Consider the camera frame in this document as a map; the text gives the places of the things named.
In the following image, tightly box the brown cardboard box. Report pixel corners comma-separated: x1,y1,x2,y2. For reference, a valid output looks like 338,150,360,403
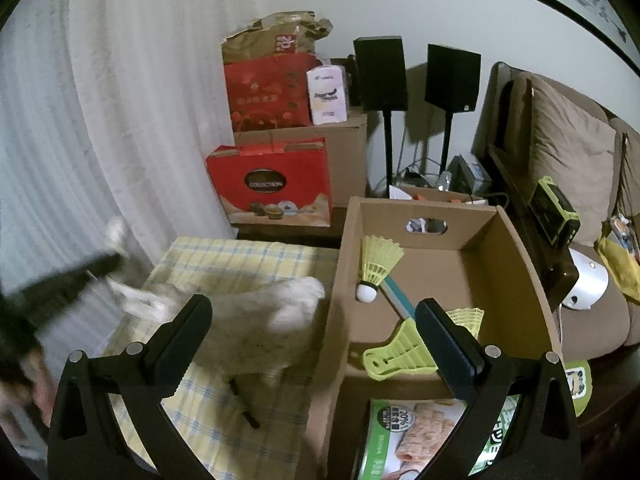
305,196,563,480

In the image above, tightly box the person's left hand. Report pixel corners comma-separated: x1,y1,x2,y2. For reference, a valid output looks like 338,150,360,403
0,349,55,431

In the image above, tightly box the black speaker on stand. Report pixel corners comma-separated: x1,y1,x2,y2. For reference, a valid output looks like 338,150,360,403
352,36,408,198
424,44,482,178

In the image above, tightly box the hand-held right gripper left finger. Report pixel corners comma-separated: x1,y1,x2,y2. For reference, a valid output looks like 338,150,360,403
47,294,214,480

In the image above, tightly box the light green plastic tool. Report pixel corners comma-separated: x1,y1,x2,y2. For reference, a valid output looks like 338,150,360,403
362,277,443,382

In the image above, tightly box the yellow-green shuttlecock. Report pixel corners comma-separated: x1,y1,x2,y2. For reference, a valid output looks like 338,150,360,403
445,306,486,338
355,235,406,304

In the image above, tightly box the yellow cloth bag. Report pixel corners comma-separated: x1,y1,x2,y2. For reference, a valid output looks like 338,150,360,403
595,215,640,303

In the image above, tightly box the green snack can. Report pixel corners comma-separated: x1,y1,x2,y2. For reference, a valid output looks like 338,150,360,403
356,396,523,480

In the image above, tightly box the large beige cushion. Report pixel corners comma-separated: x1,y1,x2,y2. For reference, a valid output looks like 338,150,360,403
515,72,618,211

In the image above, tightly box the white tissue pack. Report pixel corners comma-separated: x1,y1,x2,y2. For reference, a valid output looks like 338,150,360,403
306,65,349,126

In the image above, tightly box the dark wooden coffee table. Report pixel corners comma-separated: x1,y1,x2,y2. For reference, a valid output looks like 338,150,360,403
575,345,640,480

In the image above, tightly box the black pen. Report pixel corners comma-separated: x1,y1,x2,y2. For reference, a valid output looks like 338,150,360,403
227,379,262,429

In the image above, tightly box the crumpled brown paper bag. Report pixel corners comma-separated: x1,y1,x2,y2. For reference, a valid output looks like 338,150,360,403
221,10,333,66

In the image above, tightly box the green portable radio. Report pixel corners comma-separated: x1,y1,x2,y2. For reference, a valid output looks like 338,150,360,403
529,176,581,248

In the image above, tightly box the white cloth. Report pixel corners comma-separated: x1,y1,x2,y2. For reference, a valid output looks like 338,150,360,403
105,215,327,378

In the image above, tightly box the red gift bag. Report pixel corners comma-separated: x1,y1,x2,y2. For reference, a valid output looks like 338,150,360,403
223,52,321,133

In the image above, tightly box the white dome device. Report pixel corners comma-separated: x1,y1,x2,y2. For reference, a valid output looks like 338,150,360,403
560,247,610,312

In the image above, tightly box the yellow checked tablecloth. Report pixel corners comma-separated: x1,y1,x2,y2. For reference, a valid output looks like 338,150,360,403
97,236,343,480

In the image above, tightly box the large closed cardboard box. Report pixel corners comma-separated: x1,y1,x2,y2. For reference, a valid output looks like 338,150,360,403
234,112,369,196

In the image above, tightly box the green lunch box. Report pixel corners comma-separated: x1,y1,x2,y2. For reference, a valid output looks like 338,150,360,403
565,357,592,418

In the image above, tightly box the white curtain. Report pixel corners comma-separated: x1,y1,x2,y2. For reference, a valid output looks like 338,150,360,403
0,0,241,311

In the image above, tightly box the grey electronic box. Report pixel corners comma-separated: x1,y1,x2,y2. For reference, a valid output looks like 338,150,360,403
442,155,493,196

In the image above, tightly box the brown sofa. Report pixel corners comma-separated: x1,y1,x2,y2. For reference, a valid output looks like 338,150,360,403
472,60,640,361

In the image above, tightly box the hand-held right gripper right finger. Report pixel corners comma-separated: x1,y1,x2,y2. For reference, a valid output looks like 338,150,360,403
415,297,582,480

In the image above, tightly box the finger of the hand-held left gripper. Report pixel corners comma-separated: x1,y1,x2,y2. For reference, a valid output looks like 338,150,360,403
25,251,122,313

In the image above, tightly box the red gift box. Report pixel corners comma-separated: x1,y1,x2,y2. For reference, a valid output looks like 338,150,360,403
206,140,333,226

